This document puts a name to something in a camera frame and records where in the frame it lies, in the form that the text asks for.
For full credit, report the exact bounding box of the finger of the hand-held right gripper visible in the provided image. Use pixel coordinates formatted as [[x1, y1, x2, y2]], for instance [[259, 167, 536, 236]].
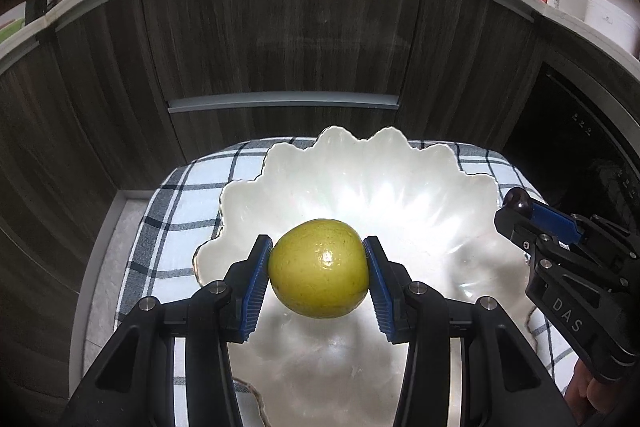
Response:
[[494, 206, 553, 260], [530, 201, 640, 260]]

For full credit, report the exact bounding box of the dark purple grape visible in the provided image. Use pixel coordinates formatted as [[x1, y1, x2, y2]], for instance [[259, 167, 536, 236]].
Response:
[[502, 188, 534, 216]]

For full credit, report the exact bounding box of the black built-in oven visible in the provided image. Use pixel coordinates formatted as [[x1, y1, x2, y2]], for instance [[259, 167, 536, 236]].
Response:
[[500, 59, 640, 258]]

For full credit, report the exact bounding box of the white scalloped bowl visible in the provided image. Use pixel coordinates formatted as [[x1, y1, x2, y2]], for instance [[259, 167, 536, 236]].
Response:
[[192, 124, 540, 427]]

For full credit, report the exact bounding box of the person's right hand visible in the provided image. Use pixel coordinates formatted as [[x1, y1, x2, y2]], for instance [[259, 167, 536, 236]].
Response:
[[570, 354, 640, 427]]

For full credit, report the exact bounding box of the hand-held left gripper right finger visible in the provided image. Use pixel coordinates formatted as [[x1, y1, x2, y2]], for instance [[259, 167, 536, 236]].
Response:
[[362, 235, 567, 427]]

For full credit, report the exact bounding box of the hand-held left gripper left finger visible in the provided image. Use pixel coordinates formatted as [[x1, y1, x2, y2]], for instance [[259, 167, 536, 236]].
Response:
[[60, 234, 273, 427]]

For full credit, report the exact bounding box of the dark wood kitchen cabinet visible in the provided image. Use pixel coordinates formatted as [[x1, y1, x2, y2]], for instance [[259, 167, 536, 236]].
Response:
[[0, 0, 640, 400]]

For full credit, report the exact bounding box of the blue checkered cloth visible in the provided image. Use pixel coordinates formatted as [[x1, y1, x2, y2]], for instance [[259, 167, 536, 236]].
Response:
[[115, 138, 576, 427]]

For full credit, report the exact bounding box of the green plate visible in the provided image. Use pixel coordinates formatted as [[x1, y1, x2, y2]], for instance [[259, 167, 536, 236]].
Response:
[[0, 14, 26, 44]]

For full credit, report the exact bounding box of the yellow-green round guava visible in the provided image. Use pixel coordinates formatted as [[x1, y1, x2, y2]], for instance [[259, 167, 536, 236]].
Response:
[[268, 218, 372, 320]]

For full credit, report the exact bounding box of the white box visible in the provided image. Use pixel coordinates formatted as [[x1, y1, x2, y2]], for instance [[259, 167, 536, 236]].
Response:
[[581, 0, 640, 58]]

